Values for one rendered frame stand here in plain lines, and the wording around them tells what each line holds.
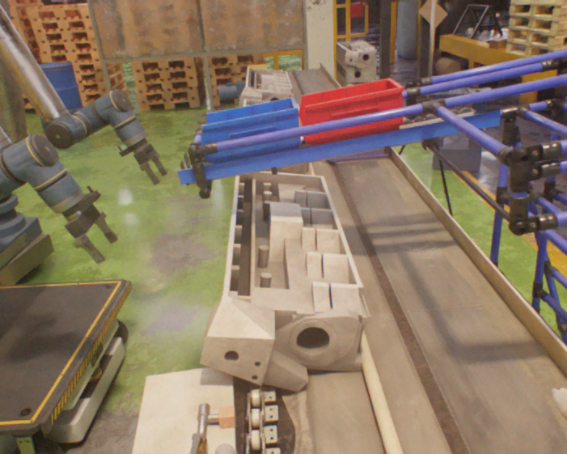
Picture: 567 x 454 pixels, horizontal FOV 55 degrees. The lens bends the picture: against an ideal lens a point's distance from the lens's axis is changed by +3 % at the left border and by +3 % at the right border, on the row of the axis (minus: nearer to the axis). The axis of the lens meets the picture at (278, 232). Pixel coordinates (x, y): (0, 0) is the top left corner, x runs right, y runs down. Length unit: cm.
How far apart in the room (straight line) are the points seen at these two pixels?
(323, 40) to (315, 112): 571
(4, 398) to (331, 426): 138
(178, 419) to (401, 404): 52
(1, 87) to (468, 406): 215
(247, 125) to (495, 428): 100
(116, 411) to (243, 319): 144
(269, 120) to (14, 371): 146
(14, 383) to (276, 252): 119
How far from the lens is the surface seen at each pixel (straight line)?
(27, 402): 225
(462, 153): 512
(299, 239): 170
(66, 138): 228
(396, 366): 145
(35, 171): 170
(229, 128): 159
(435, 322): 162
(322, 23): 726
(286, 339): 133
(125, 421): 255
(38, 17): 964
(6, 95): 263
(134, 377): 276
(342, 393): 137
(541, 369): 152
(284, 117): 158
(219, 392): 133
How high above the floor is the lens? 167
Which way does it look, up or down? 25 degrees down
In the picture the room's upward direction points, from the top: 5 degrees counter-clockwise
